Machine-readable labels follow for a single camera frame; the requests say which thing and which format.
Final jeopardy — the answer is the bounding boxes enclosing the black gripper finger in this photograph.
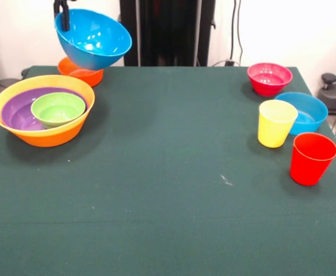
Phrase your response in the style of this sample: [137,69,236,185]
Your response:
[53,0,63,20]
[61,0,71,32]

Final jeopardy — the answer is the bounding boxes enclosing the deep blue bowl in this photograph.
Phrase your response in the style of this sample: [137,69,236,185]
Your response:
[54,8,133,71]

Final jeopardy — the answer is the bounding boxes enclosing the small green bowl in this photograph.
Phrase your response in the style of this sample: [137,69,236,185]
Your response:
[30,92,86,129]

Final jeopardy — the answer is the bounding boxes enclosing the purple bowl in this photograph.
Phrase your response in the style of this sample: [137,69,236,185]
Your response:
[1,87,88,132]

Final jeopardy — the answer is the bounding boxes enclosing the large yellow bowl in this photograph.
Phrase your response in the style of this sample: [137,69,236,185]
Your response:
[0,74,96,148]

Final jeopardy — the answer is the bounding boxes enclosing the small orange bowl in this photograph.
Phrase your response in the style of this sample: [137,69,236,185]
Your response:
[57,56,105,87]

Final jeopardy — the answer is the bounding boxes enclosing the dark green tablecloth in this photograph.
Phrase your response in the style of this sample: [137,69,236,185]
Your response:
[0,65,336,276]

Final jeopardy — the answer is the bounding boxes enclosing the small pink bowl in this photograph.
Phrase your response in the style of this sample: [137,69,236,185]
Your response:
[247,62,294,98]

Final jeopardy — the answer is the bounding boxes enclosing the yellow cup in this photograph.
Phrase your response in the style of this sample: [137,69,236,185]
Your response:
[257,99,299,149]

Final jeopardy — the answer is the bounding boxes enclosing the shallow blue bowl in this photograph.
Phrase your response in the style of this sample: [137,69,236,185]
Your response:
[274,91,329,136]

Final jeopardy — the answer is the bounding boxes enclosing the red cup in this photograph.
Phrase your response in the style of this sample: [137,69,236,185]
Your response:
[289,132,336,187]

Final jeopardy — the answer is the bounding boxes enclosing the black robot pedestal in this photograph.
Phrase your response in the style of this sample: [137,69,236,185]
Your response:
[116,0,217,67]

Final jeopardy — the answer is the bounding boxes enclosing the grey cable plug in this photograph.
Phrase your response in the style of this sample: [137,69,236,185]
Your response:
[210,59,241,67]

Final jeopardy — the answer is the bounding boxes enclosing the black wall cable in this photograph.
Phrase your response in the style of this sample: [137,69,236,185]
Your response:
[231,0,243,63]

